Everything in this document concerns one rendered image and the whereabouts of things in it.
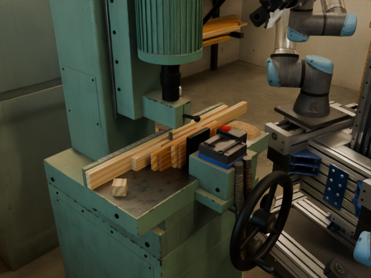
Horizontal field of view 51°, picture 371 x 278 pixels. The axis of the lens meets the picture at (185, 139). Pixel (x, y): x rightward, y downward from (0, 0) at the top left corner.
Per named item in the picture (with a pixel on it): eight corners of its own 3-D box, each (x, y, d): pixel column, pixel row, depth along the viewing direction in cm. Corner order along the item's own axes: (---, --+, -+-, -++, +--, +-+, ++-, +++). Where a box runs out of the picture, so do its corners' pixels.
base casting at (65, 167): (159, 262, 106) (158, 236, 101) (45, 181, 139) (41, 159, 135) (251, 190, 135) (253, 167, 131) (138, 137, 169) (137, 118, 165)
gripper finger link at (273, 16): (277, 17, 106) (279, -2, 112) (262, 31, 111) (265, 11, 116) (285, 23, 107) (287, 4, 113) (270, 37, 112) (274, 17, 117)
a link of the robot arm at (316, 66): (332, 94, 158) (339, 62, 152) (298, 93, 160) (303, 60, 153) (326, 84, 169) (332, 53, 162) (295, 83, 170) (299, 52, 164)
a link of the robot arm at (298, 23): (320, 43, 132) (326, 10, 127) (286, 42, 133) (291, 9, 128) (316, 38, 139) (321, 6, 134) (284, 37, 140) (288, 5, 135)
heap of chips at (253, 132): (250, 141, 126) (250, 133, 125) (219, 129, 134) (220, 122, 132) (264, 132, 132) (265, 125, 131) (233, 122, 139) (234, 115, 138)
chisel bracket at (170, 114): (175, 134, 112) (175, 107, 108) (142, 121, 120) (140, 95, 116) (192, 126, 117) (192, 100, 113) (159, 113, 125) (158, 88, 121)
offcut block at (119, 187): (126, 196, 100) (125, 186, 99) (112, 196, 100) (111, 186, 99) (127, 188, 103) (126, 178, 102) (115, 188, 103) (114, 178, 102)
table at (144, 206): (165, 258, 89) (164, 239, 86) (85, 203, 107) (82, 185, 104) (293, 158, 129) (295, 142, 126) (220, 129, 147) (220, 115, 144)
